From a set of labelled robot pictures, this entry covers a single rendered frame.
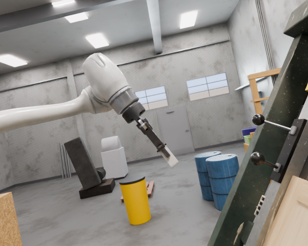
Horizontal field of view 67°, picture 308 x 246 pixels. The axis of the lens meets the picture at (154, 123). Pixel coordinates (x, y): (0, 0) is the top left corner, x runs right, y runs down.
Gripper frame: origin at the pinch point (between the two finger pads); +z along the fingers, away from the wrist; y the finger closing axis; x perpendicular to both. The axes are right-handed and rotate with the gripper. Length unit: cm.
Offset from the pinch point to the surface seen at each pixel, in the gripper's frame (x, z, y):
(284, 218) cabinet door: -14.2, 31.1, -12.5
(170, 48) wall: -294, -260, 985
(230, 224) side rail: -1.8, 38.1, 16.0
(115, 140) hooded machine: 127, -65, 717
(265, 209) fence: -13.0, 29.4, -6.2
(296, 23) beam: -69, -8, 10
